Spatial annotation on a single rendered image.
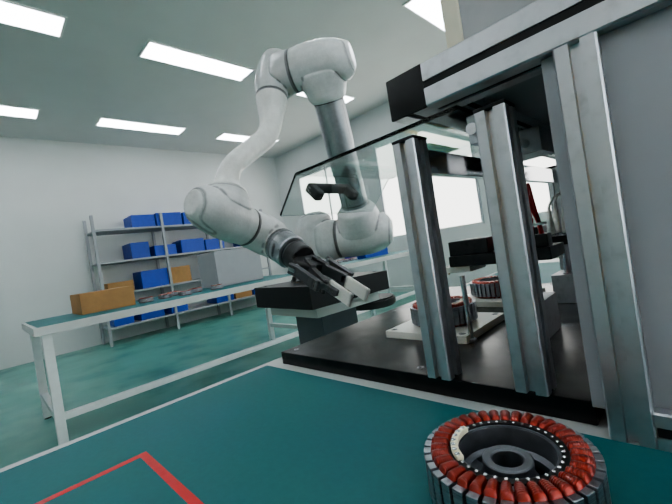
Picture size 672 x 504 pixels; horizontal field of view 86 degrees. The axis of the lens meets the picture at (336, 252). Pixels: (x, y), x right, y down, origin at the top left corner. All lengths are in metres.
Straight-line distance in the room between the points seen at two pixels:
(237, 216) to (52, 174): 6.44
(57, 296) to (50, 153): 2.22
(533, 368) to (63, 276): 6.84
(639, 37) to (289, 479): 0.44
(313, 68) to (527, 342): 1.00
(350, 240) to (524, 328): 1.02
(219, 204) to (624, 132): 0.71
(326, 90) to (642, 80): 0.96
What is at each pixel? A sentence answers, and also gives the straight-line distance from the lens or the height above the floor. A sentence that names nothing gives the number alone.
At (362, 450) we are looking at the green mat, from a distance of 0.38.
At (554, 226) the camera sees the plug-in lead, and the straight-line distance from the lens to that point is 0.84.
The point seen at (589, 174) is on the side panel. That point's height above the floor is 0.97.
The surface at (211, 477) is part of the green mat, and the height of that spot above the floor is 0.75.
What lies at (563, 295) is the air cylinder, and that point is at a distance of 0.81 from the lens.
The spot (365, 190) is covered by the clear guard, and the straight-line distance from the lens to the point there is 0.71.
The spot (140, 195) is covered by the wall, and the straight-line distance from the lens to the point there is 7.42.
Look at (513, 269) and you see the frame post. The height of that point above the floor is 0.89.
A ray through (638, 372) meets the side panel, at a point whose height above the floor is 0.81.
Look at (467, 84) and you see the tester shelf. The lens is 0.40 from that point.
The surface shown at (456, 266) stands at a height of 0.88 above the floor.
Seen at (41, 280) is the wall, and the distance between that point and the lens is 6.96.
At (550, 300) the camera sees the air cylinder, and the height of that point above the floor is 0.82.
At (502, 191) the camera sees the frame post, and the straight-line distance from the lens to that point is 0.39.
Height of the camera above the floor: 0.94
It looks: 1 degrees down
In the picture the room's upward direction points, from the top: 9 degrees counter-clockwise
